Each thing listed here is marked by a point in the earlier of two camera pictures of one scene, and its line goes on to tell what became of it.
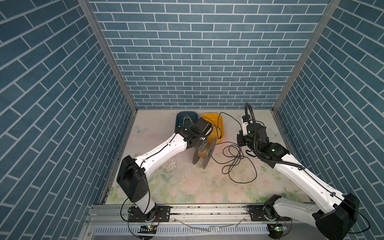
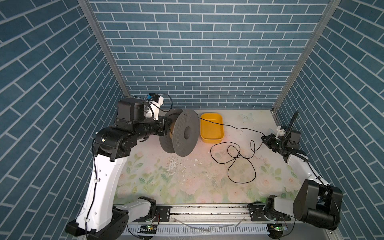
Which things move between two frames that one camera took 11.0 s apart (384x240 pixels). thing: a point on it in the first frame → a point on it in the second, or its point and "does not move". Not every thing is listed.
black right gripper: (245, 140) → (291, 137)
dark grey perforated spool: (206, 154) → (183, 132)
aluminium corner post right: (326, 16) does not move
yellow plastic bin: (216, 119) does not move
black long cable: (240, 151) → (238, 128)
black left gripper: (201, 148) → (163, 126)
